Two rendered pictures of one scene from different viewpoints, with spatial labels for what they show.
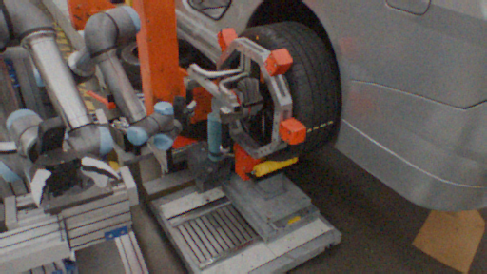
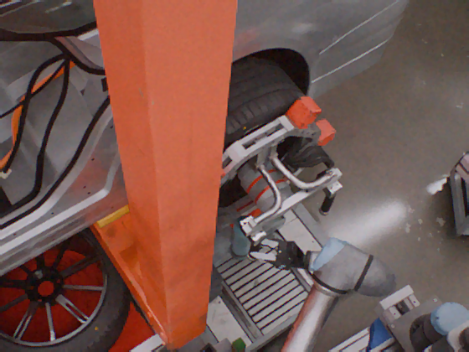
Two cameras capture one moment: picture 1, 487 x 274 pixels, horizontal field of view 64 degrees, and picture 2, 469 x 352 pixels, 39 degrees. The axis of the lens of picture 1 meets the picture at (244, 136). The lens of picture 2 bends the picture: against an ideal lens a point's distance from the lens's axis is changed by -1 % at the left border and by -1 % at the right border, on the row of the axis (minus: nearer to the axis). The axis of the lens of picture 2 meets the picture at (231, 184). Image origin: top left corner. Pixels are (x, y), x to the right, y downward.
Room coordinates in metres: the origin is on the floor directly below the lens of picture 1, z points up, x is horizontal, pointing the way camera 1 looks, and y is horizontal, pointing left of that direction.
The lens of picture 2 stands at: (1.88, 1.16, 3.03)
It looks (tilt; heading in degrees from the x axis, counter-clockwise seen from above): 62 degrees down; 263
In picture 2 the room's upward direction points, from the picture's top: 7 degrees clockwise
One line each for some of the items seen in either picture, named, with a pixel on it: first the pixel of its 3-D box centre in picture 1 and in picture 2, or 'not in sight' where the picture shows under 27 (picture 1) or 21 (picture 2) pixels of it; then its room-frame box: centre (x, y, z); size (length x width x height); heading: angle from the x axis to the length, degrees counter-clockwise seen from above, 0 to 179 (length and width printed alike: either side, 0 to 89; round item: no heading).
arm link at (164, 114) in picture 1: (161, 118); not in sight; (1.34, 0.34, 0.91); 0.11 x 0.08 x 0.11; 152
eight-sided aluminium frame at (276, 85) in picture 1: (249, 100); (255, 173); (1.64, -0.02, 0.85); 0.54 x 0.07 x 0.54; 34
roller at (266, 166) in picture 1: (276, 164); not in sight; (1.59, -0.17, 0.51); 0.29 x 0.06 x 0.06; 124
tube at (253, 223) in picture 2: (217, 62); (258, 188); (1.65, 0.14, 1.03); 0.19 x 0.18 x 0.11; 124
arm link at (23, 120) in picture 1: (29, 131); not in sight; (0.76, 0.51, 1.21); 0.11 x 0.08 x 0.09; 44
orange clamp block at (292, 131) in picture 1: (291, 131); (320, 134); (1.38, -0.20, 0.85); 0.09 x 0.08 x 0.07; 34
